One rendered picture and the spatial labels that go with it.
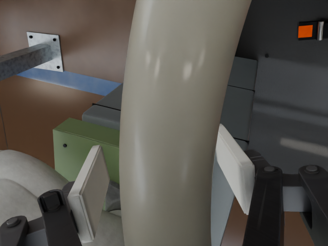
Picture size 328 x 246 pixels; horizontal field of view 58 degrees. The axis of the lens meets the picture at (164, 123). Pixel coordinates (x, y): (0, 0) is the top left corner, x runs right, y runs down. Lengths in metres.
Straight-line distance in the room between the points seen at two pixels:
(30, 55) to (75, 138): 0.99
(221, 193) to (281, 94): 0.80
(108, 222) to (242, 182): 0.45
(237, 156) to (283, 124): 1.33
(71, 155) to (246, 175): 0.59
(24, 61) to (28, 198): 1.13
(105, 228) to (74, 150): 0.21
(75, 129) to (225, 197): 0.38
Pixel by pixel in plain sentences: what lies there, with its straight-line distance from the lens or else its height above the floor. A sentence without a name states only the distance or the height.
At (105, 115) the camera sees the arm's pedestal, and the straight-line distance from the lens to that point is 0.73.
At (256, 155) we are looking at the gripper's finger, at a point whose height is 1.20.
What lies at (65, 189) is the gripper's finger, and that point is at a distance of 0.19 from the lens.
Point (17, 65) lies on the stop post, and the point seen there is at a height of 0.26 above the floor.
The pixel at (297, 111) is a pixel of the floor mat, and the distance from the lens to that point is 1.47.
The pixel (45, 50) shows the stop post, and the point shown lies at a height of 0.05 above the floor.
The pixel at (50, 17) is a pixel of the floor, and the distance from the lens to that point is 1.73.
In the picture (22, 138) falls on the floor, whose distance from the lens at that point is 2.21.
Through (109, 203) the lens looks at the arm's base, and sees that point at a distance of 0.71.
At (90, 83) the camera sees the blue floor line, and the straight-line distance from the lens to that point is 1.69.
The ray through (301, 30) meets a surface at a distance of 1.35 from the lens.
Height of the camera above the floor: 1.35
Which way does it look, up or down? 58 degrees down
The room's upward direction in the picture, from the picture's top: 145 degrees counter-clockwise
